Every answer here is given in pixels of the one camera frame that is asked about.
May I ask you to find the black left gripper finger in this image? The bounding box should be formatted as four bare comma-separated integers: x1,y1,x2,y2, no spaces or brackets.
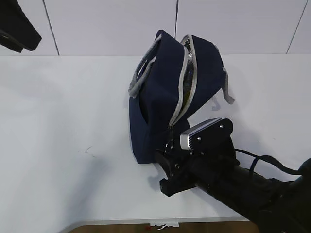
0,0,42,50
0,30,23,53

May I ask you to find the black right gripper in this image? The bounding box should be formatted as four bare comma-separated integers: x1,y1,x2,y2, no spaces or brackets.
155,118,240,197

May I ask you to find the navy insulated lunch bag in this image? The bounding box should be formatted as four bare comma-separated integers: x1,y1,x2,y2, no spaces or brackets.
128,30,234,164

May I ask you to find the yellow banana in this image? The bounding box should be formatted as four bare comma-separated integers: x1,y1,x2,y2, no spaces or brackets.
183,91,190,104

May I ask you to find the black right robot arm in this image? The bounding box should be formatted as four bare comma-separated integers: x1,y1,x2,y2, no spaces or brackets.
155,118,311,233

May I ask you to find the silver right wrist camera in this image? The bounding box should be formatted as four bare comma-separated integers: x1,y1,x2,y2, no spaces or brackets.
180,118,222,150

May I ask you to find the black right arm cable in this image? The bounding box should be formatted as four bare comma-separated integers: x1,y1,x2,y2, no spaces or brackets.
234,148,302,175

